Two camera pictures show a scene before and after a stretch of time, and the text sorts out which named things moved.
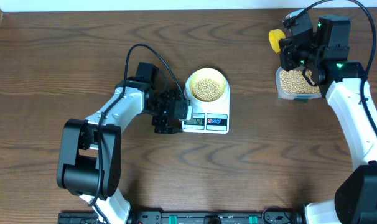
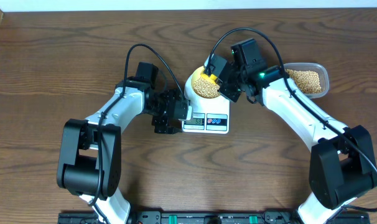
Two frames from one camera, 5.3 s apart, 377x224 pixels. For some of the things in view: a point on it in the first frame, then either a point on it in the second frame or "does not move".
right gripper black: [286, 50] → [225, 90]
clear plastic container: [292, 84] does not move
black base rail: [190, 217] does not move
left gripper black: [168, 112] does not move
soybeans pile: [295, 81] does not move
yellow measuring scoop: [274, 35] → [212, 78]
